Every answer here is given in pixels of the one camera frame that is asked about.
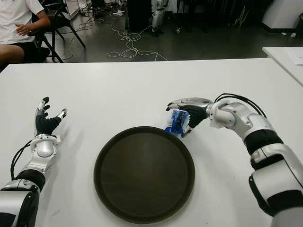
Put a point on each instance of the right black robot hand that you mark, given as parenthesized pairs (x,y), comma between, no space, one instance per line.
(196,113)

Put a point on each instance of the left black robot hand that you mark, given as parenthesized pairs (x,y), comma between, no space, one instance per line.
(43,123)

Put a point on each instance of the blue Oreo packet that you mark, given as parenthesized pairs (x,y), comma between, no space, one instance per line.
(176,120)

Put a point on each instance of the round dark brown tray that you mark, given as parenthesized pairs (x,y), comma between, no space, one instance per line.
(144,175)

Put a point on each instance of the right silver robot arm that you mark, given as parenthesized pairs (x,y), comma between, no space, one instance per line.
(265,142)

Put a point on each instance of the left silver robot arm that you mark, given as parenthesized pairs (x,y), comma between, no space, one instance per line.
(42,149)

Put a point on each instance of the small white floor object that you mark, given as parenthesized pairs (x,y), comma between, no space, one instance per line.
(178,30)

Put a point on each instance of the white side table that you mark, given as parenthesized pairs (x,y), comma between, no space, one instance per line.
(281,59)

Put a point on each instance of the black folding chair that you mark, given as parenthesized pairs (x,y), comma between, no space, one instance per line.
(59,16)

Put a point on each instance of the seated person in white shirt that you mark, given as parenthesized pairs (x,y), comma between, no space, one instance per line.
(14,14)

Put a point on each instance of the black cabinet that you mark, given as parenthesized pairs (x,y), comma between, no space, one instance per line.
(139,14)

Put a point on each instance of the white paper sheet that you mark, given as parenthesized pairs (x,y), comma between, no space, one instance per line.
(297,58)

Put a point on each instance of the white board panel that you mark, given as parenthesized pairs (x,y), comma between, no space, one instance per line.
(71,8)

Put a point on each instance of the white power strip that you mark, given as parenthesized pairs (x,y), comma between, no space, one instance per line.
(119,13)

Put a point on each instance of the white machine housing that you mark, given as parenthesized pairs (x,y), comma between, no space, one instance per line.
(281,14)

